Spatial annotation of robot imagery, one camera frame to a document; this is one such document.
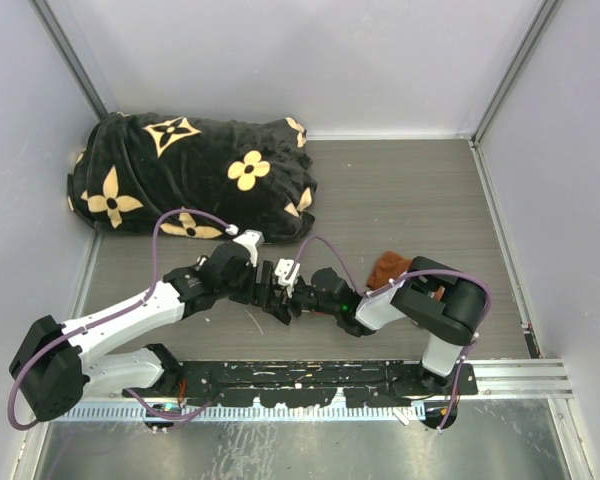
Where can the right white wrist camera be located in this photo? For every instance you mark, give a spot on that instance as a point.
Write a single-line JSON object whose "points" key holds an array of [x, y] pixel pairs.
{"points": [[286, 272]]}

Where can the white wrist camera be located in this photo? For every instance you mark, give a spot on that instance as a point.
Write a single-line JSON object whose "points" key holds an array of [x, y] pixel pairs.
{"points": [[286, 272], [251, 240]]}

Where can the aluminium front rail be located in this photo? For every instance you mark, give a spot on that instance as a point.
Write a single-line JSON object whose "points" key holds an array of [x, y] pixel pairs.
{"points": [[501, 379]]}

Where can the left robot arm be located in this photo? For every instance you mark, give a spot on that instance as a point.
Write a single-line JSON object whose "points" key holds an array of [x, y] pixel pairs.
{"points": [[60, 363]]}

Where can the brown cloth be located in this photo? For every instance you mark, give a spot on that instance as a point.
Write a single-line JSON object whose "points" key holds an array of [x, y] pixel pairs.
{"points": [[388, 266]]}

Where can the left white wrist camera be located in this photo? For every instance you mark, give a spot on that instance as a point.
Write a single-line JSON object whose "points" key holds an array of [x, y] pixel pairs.
{"points": [[251, 240]]}

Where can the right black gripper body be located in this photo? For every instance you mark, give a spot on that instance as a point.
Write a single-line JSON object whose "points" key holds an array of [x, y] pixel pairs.
{"points": [[304, 298]]}

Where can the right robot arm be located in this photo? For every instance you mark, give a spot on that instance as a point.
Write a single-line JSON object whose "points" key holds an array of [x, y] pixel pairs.
{"points": [[448, 304]]}

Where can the black floral plush blanket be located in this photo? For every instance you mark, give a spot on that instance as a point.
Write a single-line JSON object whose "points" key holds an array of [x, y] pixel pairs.
{"points": [[200, 175]]}

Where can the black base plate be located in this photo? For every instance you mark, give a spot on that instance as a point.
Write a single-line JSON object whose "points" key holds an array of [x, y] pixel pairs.
{"points": [[375, 383]]}

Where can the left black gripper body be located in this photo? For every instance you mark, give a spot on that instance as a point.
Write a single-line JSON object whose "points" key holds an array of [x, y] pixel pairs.
{"points": [[253, 292]]}

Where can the white slotted cable duct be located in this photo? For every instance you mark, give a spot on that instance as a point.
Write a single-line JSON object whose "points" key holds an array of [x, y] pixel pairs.
{"points": [[338, 411]]}

